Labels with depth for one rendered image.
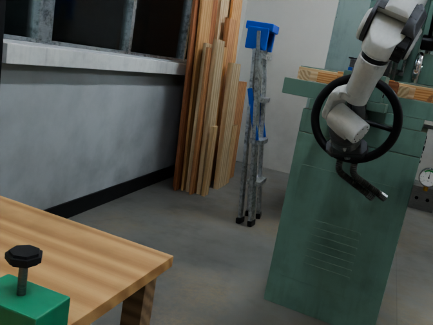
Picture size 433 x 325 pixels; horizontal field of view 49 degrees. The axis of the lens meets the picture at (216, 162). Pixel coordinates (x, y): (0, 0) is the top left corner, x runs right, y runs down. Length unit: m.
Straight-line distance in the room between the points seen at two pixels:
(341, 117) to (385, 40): 0.24
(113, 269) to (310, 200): 1.10
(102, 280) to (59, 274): 0.07
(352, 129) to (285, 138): 3.15
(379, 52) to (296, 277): 1.06
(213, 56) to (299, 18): 1.46
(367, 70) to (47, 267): 0.82
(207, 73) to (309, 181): 1.48
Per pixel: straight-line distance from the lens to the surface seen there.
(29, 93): 2.15
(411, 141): 1.76
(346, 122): 1.28
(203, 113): 3.15
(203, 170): 3.21
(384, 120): 1.76
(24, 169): 2.22
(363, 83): 1.21
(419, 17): 1.17
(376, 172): 1.78
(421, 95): 1.91
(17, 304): 0.68
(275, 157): 4.45
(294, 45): 4.39
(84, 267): 0.89
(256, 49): 2.70
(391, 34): 1.17
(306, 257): 1.90
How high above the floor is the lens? 0.92
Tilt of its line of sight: 12 degrees down
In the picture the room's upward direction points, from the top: 10 degrees clockwise
